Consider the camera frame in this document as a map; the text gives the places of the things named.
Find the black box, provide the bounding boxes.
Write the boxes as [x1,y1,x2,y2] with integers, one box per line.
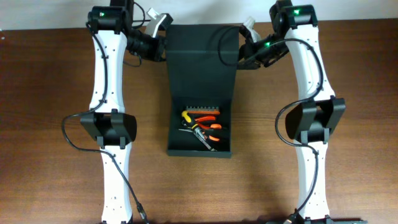
[166,24,239,158]

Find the orange socket bit rail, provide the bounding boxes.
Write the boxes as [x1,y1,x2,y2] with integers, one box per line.
[185,106,221,115]

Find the yellow black stubby screwdriver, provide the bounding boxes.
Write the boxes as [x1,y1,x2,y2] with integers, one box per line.
[181,111,202,131]

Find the orange black long-nose pliers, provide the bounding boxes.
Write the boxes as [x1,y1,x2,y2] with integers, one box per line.
[178,123,226,142]

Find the silver ring wrench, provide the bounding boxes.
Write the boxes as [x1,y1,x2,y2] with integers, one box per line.
[199,134,216,152]

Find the red handled cutting pliers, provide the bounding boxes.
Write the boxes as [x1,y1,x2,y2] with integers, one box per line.
[195,115,217,129]

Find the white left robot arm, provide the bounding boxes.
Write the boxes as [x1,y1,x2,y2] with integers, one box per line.
[80,1,173,224]

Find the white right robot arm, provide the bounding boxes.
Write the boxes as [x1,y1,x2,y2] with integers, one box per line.
[237,1,346,223]

